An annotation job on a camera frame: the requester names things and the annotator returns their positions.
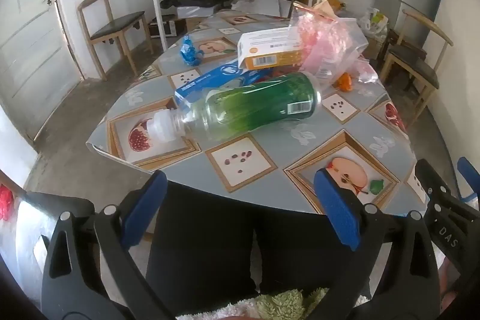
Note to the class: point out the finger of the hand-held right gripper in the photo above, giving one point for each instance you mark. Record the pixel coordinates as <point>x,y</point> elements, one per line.
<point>467,173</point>
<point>431,183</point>

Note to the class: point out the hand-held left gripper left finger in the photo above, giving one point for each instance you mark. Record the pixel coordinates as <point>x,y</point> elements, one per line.
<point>144,207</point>

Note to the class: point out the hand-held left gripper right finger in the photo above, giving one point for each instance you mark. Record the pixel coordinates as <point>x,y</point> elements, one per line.
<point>337,207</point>

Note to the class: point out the orange peel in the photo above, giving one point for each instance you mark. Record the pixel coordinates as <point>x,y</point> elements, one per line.
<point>344,82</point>

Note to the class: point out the green plastic bottle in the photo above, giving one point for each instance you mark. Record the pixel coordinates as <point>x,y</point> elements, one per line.
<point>243,106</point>

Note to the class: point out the blue toothpaste box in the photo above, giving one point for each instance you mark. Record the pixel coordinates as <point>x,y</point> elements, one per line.
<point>210,80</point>

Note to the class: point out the blue snack wrapper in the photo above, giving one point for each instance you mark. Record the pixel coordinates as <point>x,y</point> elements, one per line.
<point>189,52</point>

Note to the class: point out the pink clear plastic bag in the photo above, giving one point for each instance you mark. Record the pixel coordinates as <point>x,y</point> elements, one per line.
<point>330,39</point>

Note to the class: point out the brown paper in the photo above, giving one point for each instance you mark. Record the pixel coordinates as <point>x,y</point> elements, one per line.
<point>324,9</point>

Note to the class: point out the person's right hand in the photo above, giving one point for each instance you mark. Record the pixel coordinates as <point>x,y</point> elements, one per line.
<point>448,278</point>

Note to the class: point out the person's black pants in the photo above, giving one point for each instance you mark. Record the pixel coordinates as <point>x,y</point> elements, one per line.
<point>202,237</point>

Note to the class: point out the fruit print tablecloth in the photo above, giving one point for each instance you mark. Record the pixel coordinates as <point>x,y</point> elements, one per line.
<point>300,125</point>

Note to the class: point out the green white fuzzy garment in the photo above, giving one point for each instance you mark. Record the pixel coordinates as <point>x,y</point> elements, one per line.
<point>277,305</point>

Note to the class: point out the wooden chair dark seat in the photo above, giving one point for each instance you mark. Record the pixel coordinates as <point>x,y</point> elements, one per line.
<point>416,61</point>
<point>112,29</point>

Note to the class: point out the white plastic bag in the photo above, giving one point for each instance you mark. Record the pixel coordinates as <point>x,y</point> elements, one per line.
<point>373,20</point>

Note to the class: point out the white and orange carton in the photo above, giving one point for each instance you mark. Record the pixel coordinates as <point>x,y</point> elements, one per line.
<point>262,42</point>

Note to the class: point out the black appliance box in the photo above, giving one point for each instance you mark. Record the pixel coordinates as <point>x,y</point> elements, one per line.
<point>163,27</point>

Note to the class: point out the white door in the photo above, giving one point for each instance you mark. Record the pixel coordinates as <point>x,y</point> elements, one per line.
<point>30,42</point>

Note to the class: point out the black cloth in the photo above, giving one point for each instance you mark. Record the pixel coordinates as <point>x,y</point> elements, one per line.
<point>195,0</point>

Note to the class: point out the white foam sheets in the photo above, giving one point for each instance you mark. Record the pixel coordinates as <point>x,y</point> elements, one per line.
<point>258,3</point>

